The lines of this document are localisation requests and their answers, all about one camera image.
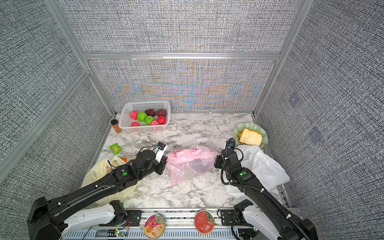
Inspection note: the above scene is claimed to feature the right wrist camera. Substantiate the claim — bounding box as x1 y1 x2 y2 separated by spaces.
226 138 236 149

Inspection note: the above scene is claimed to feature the white plastic bag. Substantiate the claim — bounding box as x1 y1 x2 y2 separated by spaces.
236 145 290 204

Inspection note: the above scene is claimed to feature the green glass bowl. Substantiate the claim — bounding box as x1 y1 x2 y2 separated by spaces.
234 122 269 149

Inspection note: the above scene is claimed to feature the yellow plastic bag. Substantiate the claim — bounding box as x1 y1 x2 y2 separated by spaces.
80 155 142 208

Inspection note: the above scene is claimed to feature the red round tin lid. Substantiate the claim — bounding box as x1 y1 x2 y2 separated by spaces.
194 210 215 234

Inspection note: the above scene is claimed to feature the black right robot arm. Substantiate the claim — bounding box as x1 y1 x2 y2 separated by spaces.
214 147 319 240

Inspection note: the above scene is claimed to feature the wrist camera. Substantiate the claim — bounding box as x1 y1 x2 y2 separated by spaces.
226 138 236 149
155 142 168 163

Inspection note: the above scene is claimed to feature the white plastic basket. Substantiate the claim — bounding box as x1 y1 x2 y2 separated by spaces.
119 101 171 133

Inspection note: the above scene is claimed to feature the green wrinkled fruit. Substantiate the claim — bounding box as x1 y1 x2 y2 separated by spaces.
144 116 154 126
137 112 148 122

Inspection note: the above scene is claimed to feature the pink round tin lid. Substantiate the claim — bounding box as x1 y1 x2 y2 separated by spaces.
143 214 165 240

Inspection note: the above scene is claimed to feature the pink plastic bag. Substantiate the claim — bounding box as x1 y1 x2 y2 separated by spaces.
166 145 219 186

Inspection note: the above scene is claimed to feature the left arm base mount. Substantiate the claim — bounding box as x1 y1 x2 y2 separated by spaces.
99 200 143 227

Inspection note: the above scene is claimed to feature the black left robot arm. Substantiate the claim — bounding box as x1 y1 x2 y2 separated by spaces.
27 150 167 240

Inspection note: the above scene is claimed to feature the dark purple fruit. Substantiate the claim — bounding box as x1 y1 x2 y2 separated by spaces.
156 109 168 118
145 109 157 117

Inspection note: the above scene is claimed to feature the yellow bread slice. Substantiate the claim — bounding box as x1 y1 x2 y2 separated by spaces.
238 129 263 147

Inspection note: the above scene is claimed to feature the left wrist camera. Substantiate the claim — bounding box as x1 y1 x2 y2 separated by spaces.
155 142 168 163

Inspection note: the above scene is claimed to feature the green snack packet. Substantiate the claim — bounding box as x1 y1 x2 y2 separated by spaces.
109 143 122 156

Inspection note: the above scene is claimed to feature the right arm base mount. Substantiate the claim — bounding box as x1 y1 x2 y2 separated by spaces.
217 200 259 240

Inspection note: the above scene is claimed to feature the pink wrinkled fruit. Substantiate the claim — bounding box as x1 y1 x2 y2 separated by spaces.
150 120 160 126
130 111 139 120

